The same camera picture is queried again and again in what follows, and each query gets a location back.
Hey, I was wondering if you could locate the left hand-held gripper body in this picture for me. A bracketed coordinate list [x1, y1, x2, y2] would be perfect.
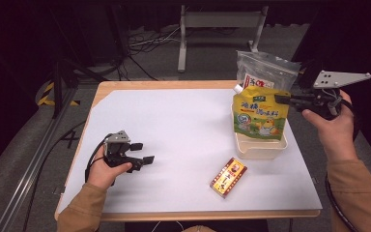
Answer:
[102, 130, 144, 174]

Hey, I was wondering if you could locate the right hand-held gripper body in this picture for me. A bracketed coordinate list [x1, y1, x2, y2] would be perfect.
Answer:
[299, 70, 371, 122]

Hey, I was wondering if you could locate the yellow spout pouch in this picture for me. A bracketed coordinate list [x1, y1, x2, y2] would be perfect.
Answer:
[232, 83, 292, 142]

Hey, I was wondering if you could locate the clear bag of dark dried food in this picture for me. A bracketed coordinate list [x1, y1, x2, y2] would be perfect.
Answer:
[236, 50, 302, 94]

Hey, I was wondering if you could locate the cream plastic container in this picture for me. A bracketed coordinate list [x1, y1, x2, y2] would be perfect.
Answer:
[231, 102, 290, 160]

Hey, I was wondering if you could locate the person's left hand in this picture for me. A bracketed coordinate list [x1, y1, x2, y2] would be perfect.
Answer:
[86, 146, 133, 190]

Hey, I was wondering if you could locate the person's right hand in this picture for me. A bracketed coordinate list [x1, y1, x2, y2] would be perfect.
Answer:
[301, 89, 357, 162]

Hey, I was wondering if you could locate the white table mat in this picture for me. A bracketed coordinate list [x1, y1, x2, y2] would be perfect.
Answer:
[57, 88, 324, 215]

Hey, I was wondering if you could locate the black metal stand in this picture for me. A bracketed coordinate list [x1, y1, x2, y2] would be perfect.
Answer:
[49, 56, 110, 120]

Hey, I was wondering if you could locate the small red and yellow box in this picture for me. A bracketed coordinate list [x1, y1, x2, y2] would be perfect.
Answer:
[209, 157, 248, 199]

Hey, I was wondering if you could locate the yellow and black floor tape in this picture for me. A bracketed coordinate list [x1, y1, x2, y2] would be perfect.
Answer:
[37, 81, 80, 107]

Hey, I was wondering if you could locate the white metal stand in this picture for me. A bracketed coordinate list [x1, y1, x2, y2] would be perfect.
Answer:
[177, 4, 270, 73]

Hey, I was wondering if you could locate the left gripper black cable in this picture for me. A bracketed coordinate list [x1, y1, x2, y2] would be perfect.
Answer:
[21, 120, 114, 232]

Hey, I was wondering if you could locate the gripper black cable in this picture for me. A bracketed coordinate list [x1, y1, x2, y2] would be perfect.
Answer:
[21, 120, 114, 232]
[324, 96, 362, 232]

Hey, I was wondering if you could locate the thin white cable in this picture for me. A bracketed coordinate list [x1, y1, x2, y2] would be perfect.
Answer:
[150, 219, 185, 232]

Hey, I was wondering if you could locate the aluminium rail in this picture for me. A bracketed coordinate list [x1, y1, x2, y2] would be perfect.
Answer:
[0, 86, 79, 232]

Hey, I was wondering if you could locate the bundle of floor cables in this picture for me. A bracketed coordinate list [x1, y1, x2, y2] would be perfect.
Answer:
[117, 25, 182, 81]

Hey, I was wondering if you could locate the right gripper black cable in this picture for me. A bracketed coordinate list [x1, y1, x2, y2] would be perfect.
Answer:
[324, 96, 362, 232]

